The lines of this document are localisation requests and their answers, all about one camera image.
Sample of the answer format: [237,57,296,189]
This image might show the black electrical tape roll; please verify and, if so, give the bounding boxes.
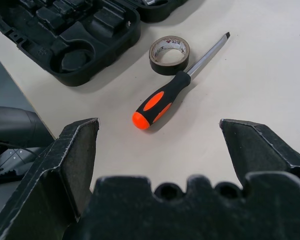
[148,35,192,76]

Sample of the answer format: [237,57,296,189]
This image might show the black plastic tool case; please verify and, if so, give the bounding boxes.
[0,0,189,87]

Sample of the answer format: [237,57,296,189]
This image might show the orange and black flathead screwdriver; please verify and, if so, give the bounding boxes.
[131,31,231,130]

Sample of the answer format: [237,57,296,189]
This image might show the dark grey robot body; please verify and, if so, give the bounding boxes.
[0,105,56,201]

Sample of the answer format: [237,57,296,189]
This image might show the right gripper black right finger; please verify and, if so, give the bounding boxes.
[219,118,300,188]

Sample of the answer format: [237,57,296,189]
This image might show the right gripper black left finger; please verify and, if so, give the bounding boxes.
[0,117,100,240]

